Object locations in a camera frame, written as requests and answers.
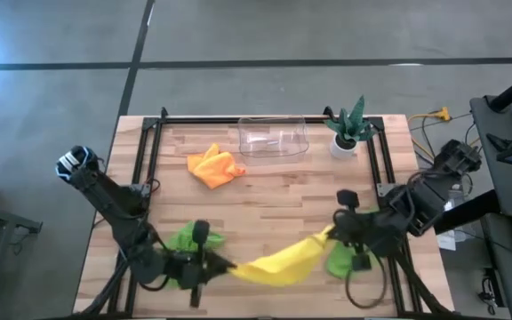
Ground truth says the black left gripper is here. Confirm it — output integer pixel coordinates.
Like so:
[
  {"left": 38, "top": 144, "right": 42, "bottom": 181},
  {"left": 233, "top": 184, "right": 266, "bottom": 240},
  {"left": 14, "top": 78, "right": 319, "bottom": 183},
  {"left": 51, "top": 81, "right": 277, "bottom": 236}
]
[{"left": 162, "top": 219, "right": 238, "bottom": 291}]

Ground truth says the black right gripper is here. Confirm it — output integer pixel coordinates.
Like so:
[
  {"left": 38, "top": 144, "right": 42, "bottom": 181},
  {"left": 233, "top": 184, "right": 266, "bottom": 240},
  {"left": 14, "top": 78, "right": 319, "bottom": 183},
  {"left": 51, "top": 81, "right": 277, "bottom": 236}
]
[{"left": 326, "top": 188, "right": 402, "bottom": 260}]

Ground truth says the green microfiber towel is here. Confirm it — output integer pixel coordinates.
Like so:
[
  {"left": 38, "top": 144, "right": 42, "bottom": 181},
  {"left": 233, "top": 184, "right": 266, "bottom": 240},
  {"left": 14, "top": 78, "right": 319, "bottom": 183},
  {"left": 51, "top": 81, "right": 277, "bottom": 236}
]
[
  {"left": 324, "top": 242, "right": 384, "bottom": 281},
  {"left": 162, "top": 220, "right": 228, "bottom": 291}
]

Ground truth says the yellow microfiber towel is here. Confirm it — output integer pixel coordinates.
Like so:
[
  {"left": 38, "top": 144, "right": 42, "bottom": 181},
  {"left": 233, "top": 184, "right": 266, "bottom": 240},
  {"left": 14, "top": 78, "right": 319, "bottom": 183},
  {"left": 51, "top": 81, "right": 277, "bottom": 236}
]
[{"left": 230, "top": 223, "right": 335, "bottom": 288}]

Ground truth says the orange microfiber towel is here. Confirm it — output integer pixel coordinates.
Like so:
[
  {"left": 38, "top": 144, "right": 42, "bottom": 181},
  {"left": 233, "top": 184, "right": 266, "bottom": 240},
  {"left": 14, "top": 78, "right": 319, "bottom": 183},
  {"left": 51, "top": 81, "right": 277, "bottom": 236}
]
[{"left": 186, "top": 142, "right": 247, "bottom": 191}]

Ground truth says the snake plant in white pot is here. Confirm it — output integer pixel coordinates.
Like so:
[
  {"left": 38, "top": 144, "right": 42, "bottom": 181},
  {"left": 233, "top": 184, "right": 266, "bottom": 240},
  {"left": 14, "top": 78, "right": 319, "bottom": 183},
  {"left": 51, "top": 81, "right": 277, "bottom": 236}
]
[{"left": 323, "top": 94, "right": 379, "bottom": 160}]

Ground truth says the clear plastic bin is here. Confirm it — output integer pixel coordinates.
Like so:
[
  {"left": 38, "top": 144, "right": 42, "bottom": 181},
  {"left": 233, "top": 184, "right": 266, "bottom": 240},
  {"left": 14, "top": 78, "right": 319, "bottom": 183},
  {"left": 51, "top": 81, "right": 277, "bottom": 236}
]
[{"left": 236, "top": 114, "right": 310, "bottom": 160}]

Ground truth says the grey desk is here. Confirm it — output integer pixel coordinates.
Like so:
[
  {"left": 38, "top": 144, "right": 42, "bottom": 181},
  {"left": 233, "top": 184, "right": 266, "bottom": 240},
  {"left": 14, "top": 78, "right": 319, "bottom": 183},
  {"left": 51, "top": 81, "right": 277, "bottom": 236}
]
[{"left": 468, "top": 94, "right": 512, "bottom": 320}]

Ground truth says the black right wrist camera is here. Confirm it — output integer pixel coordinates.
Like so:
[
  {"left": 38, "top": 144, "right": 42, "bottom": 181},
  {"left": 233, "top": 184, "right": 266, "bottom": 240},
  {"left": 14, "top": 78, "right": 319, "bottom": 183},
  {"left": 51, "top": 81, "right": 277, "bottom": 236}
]
[{"left": 351, "top": 253, "right": 372, "bottom": 273}]

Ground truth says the black left camera cable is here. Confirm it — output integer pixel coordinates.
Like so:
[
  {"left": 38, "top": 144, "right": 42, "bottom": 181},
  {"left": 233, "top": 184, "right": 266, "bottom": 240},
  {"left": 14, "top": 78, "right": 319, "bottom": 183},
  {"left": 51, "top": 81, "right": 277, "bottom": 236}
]
[{"left": 138, "top": 273, "right": 171, "bottom": 293}]

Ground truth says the black camera cable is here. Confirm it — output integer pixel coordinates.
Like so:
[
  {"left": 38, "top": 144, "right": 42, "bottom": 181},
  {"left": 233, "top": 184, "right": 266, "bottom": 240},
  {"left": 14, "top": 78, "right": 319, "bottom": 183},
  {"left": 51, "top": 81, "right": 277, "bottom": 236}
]
[
  {"left": 343, "top": 266, "right": 388, "bottom": 310},
  {"left": 138, "top": 273, "right": 171, "bottom": 293}
]

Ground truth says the black right camera cable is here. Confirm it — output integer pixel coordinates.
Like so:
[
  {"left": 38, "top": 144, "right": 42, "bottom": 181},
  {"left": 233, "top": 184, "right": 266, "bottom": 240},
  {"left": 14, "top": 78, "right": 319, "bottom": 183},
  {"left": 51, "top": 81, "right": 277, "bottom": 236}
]
[{"left": 343, "top": 266, "right": 388, "bottom": 310}]

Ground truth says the black aluminium table frame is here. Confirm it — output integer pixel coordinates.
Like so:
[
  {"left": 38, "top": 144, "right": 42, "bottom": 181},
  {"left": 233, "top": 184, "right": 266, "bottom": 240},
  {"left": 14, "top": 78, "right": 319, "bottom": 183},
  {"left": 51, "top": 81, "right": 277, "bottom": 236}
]
[{"left": 71, "top": 105, "right": 460, "bottom": 320}]

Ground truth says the yellow extension cord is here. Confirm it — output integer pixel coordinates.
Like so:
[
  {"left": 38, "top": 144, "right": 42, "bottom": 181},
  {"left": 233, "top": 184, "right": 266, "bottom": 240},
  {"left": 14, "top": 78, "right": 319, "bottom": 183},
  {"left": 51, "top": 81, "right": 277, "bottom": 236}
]
[{"left": 406, "top": 105, "right": 453, "bottom": 161}]

